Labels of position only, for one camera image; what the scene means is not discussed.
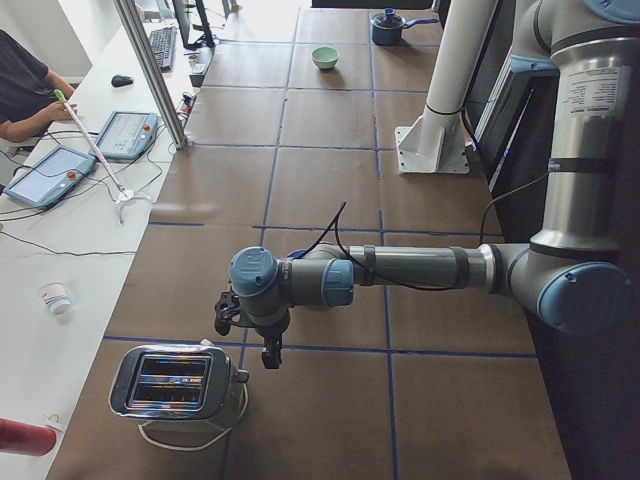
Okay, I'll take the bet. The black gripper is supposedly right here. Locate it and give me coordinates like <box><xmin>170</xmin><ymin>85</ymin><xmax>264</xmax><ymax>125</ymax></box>
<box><xmin>255</xmin><ymin>316</ymin><xmax>289</xmax><ymax>369</ymax></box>

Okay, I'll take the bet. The green bowl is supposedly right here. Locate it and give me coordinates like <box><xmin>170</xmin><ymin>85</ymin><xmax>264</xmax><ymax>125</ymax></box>
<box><xmin>311</xmin><ymin>46</ymin><xmax>340</xmax><ymax>70</ymax></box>

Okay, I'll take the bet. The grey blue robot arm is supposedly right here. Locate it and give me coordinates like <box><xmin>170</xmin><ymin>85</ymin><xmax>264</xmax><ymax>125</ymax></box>
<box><xmin>214</xmin><ymin>1</ymin><xmax>639</xmax><ymax>369</ymax></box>

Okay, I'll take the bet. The silver toaster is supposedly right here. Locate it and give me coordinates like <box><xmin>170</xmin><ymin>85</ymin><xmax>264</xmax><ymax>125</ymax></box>
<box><xmin>109</xmin><ymin>344</ymin><xmax>249</xmax><ymax>432</ymax></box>

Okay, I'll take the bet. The paper cup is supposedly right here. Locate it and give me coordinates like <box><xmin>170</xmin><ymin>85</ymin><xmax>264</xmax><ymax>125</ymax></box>
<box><xmin>38</xmin><ymin>282</ymin><xmax>71</xmax><ymax>315</ymax></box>

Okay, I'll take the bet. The red cylinder bottle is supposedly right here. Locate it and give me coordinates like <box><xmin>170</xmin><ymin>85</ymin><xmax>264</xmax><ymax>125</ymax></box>
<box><xmin>0</xmin><ymin>418</ymin><xmax>57</xmax><ymax>456</ymax></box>

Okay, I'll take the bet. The far teach pendant tablet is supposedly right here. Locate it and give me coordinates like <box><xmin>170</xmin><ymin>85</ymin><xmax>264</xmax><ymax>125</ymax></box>
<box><xmin>95</xmin><ymin>111</ymin><xmax>159</xmax><ymax>162</ymax></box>

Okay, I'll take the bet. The teach pendant tablet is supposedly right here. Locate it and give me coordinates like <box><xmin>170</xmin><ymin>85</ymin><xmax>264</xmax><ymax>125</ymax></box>
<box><xmin>95</xmin><ymin>111</ymin><xmax>159</xmax><ymax>162</ymax></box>
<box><xmin>4</xmin><ymin>145</ymin><xmax>96</xmax><ymax>209</ymax></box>

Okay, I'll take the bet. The near teach pendant tablet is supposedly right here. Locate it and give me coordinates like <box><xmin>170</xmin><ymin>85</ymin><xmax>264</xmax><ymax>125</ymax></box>
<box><xmin>4</xmin><ymin>145</ymin><xmax>96</xmax><ymax>209</ymax></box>

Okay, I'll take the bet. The black computer mouse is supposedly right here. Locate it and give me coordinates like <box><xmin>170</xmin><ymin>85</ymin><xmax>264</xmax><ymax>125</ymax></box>
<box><xmin>111</xmin><ymin>75</ymin><xmax>134</xmax><ymax>88</ymax></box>

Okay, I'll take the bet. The black monitor stand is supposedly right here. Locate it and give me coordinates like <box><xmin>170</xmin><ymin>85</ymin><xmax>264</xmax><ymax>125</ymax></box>
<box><xmin>172</xmin><ymin>0</ymin><xmax>216</xmax><ymax>51</ymax></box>

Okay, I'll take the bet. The black keyboard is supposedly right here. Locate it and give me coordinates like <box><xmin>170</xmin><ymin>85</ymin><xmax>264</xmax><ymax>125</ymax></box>
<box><xmin>148</xmin><ymin>27</ymin><xmax>176</xmax><ymax>71</ymax></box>

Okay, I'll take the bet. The blue saucepan with lid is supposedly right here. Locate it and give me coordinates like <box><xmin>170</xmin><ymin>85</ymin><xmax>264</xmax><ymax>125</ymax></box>
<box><xmin>370</xmin><ymin>8</ymin><xmax>439</xmax><ymax>46</ymax></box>

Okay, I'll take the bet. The seated person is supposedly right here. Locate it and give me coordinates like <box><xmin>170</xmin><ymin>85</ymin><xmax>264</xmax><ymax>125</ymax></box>
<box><xmin>1</xmin><ymin>30</ymin><xmax>75</xmax><ymax>143</ymax></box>

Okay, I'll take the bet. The white toaster cord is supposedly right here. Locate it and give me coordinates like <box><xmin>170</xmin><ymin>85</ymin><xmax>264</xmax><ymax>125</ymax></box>
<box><xmin>137</xmin><ymin>387</ymin><xmax>249</xmax><ymax>452</ymax></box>

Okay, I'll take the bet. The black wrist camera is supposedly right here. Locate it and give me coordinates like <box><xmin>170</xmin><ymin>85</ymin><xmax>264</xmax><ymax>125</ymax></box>
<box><xmin>214</xmin><ymin>290</ymin><xmax>242</xmax><ymax>336</ymax></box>

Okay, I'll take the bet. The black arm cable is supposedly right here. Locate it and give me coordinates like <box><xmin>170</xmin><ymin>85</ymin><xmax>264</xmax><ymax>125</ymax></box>
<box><xmin>299</xmin><ymin>172</ymin><xmax>551</xmax><ymax>292</ymax></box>

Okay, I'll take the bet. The aluminium frame post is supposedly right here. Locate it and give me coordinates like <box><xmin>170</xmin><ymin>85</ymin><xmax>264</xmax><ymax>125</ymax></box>
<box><xmin>114</xmin><ymin>0</ymin><xmax>187</xmax><ymax>150</ymax></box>

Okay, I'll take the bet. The white camera pole mount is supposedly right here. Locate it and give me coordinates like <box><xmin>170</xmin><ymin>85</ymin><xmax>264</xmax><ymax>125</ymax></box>
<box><xmin>395</xmin><ymin>0</ymin><xmax>498</xmax><ymax>174</ymax></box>

